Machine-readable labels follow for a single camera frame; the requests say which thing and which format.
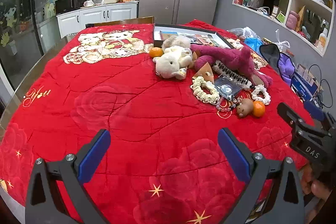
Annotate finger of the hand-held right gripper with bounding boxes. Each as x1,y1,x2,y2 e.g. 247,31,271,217
304,101,332,132
276,102,307,133

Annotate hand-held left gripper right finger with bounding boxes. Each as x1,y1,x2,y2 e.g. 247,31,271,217
217,127,306,224

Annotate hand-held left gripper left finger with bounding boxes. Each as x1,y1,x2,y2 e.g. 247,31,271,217
25,129,112,224

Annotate orange mandarin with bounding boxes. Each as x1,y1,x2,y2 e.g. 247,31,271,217
252,100,266,118
149,47,164,58

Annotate knitted scrunchie with rabbit charm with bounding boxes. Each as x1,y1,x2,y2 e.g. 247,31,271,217
190,76,220,104

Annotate pink plush bear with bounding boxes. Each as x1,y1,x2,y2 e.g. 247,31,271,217
189,43,273,88

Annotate white plush rabbit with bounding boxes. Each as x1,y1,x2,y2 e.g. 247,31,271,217
155,46,195,80

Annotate beige fluffy plush toy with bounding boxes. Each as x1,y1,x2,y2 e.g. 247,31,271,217
161,35,192,52

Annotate black shallow tray box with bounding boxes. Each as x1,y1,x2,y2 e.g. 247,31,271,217
153,24,235,49

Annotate person's right hand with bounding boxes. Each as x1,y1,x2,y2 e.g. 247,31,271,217
301,164,332,199

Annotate blue printed cardboard box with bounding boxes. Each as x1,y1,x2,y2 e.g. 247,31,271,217
290,64,324,101

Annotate white lace scrunchie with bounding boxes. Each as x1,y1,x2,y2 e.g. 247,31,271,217
251,84,271,105

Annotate brown capybara toy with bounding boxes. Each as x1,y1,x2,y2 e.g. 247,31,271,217
236,98,254,118

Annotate purple cloth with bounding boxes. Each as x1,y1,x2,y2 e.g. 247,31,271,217
278,52,297,86

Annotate silver foil packet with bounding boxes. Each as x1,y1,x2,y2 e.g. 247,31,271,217
214,76,242,102

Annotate fuzzy white hair claw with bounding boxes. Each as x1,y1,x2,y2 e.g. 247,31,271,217
211,61,254,89

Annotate clear knotted plastic bag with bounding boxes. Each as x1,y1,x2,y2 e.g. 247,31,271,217
274,28,292,52

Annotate white bottle orange label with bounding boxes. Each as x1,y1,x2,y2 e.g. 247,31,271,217
316,27,328,50

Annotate blue plastic bag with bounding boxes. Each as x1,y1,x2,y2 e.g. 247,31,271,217
244,35,264,52

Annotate triangular orange snack packet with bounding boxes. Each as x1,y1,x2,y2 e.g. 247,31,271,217
192,62,215,83

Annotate pink pouch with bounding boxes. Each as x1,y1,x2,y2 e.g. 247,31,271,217
286,11,298,30

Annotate illustrated book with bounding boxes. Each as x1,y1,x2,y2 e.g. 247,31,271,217
181,34,226,47

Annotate wooden chair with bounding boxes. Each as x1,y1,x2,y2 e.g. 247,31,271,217
85,17,156,29

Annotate white kitchen cabinet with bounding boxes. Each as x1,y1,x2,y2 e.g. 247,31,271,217
56,1,139,38

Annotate black microwave oven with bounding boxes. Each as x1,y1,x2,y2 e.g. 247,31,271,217
55,0,87,15

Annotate glass sliding door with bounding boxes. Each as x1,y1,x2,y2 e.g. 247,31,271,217
0,0,66,90

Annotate black cable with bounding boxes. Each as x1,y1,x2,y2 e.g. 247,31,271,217
307,64,334,109

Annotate clear bead bracelet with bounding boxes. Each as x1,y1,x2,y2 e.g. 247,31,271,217
216,97,243,112

